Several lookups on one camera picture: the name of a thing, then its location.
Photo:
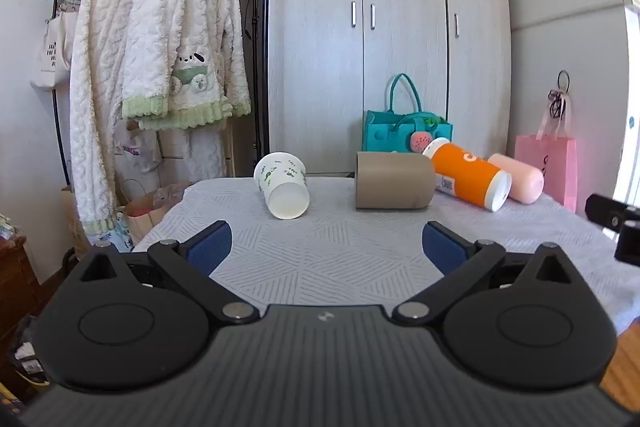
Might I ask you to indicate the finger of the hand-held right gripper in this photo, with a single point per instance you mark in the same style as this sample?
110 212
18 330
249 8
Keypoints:
607 209

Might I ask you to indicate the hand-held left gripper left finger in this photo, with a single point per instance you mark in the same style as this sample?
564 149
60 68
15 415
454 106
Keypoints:
212 248

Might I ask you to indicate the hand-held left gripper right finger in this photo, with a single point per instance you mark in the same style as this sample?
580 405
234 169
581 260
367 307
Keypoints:
442 248

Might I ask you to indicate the brown paper cup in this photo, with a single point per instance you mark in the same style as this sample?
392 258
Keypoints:
395 181

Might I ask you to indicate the white leaf-print paper cup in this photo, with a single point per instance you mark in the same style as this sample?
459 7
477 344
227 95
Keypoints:
282 184

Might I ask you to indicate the orange cup with white rim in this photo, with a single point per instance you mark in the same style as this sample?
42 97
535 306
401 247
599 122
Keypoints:
465 172

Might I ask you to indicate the pink cup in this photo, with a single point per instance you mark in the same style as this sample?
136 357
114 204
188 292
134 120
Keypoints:
520 177

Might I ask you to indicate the pink paper gift bag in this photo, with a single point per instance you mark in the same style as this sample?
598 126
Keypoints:
550 162

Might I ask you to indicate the brown paper shopping bag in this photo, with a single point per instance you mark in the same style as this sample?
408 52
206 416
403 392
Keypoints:
145 212

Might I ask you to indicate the grey patterned tablecloth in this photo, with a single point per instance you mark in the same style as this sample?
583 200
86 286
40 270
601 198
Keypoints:
325 252

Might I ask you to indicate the teal felt tote bag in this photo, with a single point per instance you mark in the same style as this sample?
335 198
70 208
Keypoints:
387 132

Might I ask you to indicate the white fleece robe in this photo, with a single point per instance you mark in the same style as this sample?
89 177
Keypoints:
95 107

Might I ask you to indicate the dark wooden cabinet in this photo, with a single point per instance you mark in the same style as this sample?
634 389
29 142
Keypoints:
17 287

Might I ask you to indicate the black clothes rack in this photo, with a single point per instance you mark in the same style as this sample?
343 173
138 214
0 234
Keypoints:
60 117

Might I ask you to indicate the white fleece jacket green trim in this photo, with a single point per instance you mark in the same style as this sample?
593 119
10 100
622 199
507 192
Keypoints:
185 37

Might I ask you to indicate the grey wooden wardrobe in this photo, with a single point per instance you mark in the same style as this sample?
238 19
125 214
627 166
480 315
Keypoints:
390 32

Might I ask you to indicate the white canvas tote bag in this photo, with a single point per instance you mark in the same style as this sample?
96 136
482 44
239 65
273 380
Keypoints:
52 52

